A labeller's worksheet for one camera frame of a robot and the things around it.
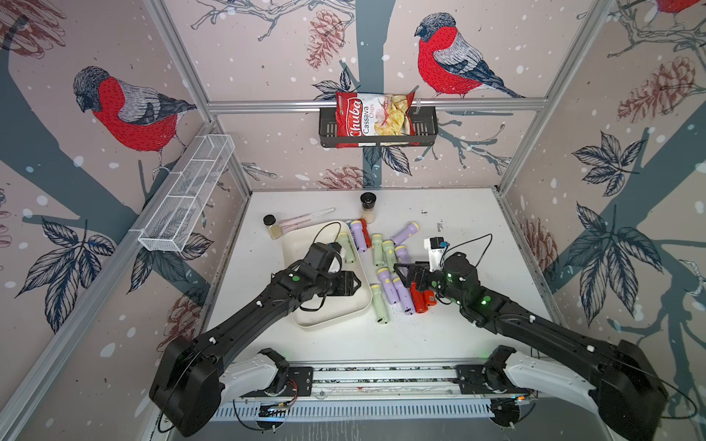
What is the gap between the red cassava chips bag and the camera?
873 millimetres

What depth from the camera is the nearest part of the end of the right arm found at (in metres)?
0.70

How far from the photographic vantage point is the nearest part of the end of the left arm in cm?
70
